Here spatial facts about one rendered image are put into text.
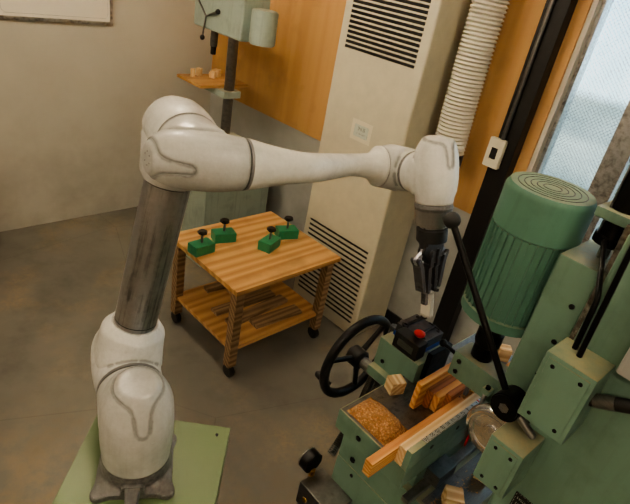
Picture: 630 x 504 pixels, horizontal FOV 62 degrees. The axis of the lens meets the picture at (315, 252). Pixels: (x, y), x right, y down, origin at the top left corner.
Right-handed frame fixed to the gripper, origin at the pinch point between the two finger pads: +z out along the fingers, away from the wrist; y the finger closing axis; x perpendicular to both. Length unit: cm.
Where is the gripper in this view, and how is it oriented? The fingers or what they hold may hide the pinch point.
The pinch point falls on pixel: (427, 303)
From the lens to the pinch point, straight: 136.4
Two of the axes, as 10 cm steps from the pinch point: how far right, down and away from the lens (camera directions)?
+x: -6.7, -2.3, 7.1
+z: 0.1, 9.5, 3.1
